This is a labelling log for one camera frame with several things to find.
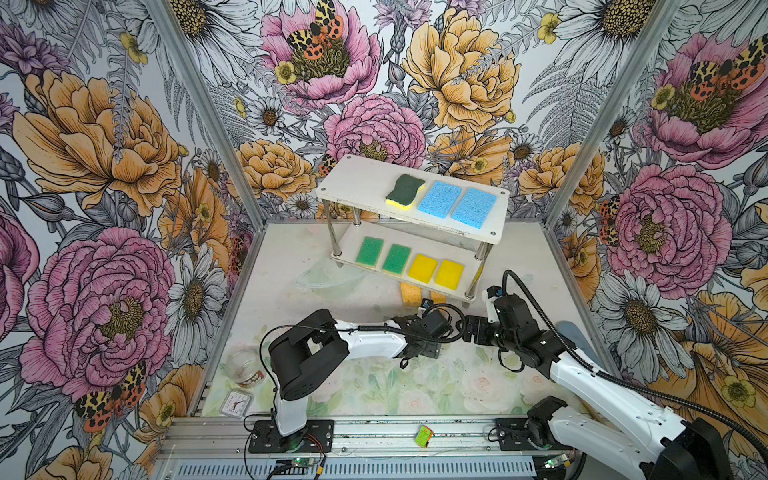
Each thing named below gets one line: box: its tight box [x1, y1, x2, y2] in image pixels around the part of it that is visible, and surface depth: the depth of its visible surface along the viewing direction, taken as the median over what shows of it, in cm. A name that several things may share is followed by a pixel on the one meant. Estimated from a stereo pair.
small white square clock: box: [219, 390, 254, 419], surface depth 79 cm
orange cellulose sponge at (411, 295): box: [400, 282, 423, 308], surface depth 100 cm
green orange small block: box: [415, 425, 435, 448], surface depth 74 cm
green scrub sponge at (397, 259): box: [382, 244, 411, 275], surface depth 102 cm
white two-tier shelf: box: [315, 154, 510, 303], surface depth 85 cm
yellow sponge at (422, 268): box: [408, 254, 438, 284], surface depth 101 cm
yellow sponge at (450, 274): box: [435, 260, 465, 291], surface depth 99 cm
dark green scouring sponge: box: [385, 174, 426, 211], surface depth 80 cm
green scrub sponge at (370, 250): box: [356, 236, 385, 267], surface depth 105 cm
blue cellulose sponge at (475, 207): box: [452, 187, 498, 229], surface depth 77 cm
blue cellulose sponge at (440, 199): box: [418, 180, 462, 219], surface depth 79 cm
